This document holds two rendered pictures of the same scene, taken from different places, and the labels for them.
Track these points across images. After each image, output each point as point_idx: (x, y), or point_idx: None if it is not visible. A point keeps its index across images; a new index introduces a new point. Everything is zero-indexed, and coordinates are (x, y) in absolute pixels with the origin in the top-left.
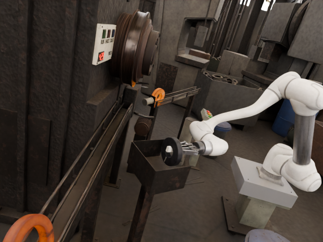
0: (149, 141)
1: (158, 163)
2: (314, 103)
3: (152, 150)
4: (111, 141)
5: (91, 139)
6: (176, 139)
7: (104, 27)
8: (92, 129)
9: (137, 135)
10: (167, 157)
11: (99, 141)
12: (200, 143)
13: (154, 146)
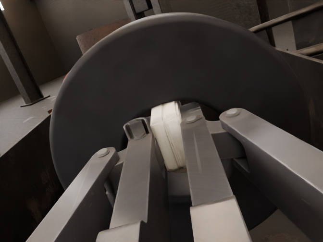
0: (293, 66)
1: (269, 221)
2: None
3: (321, 140)
4: (305, 50)
5: (253, 28)
6: (134, 21)
7: None
8: (288, 2)
9: None
10: (183, 172)
11: (308, 48)
12: None
13: (319, 111)
